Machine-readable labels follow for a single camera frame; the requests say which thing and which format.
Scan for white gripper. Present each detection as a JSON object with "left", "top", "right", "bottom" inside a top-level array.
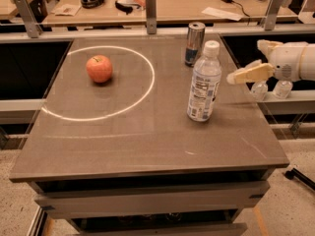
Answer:
[{"left": 226, "top": 39, "right": 315, "bottom": 85}]

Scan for silver blue redbull can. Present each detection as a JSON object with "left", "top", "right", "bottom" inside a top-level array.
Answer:
[{"left": 185, "top": 22, "right": 206, "bottom": 67}]

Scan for red apple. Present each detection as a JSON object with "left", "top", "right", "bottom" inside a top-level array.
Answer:
[{"left": 86, "top": 55, "right": 113, "bottom": 84}]

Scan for small clear bottle left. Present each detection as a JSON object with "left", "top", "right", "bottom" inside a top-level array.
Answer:
[{"left": 251, "top": 81, "right": 268, "bottom": 101}]

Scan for small clear bottle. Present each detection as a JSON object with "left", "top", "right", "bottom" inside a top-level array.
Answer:
[
  {"left": 273, "top": 81, "right": 292, "bottom": 99},
  {"left": 251, "top": 81, "right": 268, "bottom": 101}
]

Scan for small clear bottle right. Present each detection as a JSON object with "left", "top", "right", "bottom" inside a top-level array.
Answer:
[{"left": 273, "top": 81, "right": 292, "bottom": 99}]

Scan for clear plastic water bottle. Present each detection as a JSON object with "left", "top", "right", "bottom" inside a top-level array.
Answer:
[{"left": 187, "top": 40, "right": 221, "bottom": 122}]

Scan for white paper sheet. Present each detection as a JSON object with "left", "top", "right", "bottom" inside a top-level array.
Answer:
[{"left": 202, "top": 7, "right": 242, "bottom": 22}]

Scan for black stand leg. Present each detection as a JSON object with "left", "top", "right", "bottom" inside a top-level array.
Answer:
[{"left": 284, "top": 168, "right": 315, "bottom": 191}]

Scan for black sunglasses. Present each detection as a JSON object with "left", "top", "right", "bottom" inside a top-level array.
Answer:
[{"left": 115, "top": 1, "right": 133, "bottom": 15}]

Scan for small paper card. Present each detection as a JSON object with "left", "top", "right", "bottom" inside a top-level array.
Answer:
[{"left": 53, "top": 4, "right": 81, "bottom": 16}]

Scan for grey upper drawer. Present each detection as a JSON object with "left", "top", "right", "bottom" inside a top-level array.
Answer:
[{"left": 35, "top": 181, "right": 270, "bottom": 219}]

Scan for metal bracket right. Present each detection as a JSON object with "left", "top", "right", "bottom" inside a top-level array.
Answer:
[{"left": 260, "top": 0, "right": 283, "bottom": 30}]

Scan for metal bracket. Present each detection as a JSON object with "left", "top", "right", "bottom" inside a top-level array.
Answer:
[
  {"left": 260, "top": 0, "right": 283, "bottom": 30},
  {"left": 13, "top": 0, "right": 41, "bottom": 38},
  {"left": 146, "top": 0, "right": 157, "bottom": 34}
]

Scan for metal bracket middle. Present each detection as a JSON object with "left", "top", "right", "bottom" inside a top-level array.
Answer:
[{"left": 146, "top": 0, "right": 157, "bottom": 34}]

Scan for metal bracket left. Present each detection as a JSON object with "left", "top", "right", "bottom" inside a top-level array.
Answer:
[{"left": 13, "top": 0, "right": 41, "bottom": 38}]

